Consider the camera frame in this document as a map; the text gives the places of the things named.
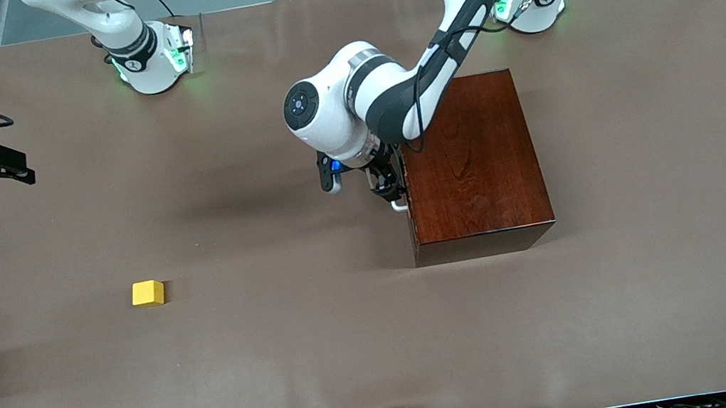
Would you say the yellow wooden block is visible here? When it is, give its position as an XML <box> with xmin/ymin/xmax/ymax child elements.
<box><xmin>129</xmin><ymin>278</ymin><xmax>168</xmax><ymax>310</ymax></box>

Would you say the dark red wooden cabinet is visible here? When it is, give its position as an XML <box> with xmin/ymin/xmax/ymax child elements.
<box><xmin>389</xmin><ymin>65</ymin><xmax>561</xmax><ymax>268</ymax></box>

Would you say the brown table cloth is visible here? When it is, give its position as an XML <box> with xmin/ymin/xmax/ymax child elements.
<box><xmin>0</xmin><ymin>0</ymin><xmax>726</xmax><ymax>408</ymax></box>

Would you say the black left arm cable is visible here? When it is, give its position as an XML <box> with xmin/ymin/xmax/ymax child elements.
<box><xmin>384</xmin><ymin>0</ymin><xmax>583</xmax><ymax>155</ymax></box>

